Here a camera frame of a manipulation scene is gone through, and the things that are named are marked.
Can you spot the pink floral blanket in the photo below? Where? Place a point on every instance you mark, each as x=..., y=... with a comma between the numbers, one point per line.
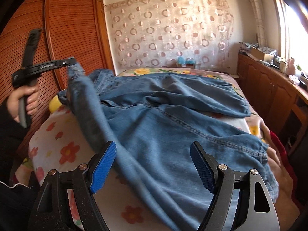
x=59, y=143

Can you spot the wooden low cabinet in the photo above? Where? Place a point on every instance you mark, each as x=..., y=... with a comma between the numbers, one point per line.
x=281, y=104

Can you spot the blue denim jeans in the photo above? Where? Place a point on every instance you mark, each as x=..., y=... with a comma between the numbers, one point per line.
x=154, y=119

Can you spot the cardboard box on cabinet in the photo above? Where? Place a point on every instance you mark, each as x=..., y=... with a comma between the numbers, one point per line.
x=263, y=53

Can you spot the wooden louvered wardrobe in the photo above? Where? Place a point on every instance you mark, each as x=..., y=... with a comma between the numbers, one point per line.
x=69, y=28

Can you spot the sheer circle pattern curtain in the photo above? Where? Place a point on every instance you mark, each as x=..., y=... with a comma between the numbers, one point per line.
x=154, y=33

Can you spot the side window curtain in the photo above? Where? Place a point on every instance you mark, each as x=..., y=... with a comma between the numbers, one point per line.
x=258, y=13

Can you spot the blue item box at headboard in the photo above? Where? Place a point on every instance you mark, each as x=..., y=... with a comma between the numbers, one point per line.
x=185, y=63

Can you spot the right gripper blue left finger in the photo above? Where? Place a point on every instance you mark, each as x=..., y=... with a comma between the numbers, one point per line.
x=100, y=165

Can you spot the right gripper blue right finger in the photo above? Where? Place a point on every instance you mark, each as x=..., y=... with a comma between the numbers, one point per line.
x=206, y=166

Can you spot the yellow Pikachu plush toy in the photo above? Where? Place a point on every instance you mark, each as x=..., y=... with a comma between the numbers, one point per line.
x=54, y=104

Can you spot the red cloth at bedside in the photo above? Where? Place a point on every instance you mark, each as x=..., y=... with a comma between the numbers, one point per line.
x=283, y=156

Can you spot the pink bottle on cabinet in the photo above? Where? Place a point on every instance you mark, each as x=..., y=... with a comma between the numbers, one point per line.
x=291, y=67

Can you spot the window with wooden frame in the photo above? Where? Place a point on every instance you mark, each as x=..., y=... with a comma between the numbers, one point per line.
x=293, y=35

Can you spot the white mug on cabinet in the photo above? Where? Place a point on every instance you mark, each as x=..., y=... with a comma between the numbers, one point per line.
x=283, y=66

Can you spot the person's left hand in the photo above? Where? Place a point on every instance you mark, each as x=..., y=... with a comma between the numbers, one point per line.
x=22, y=101

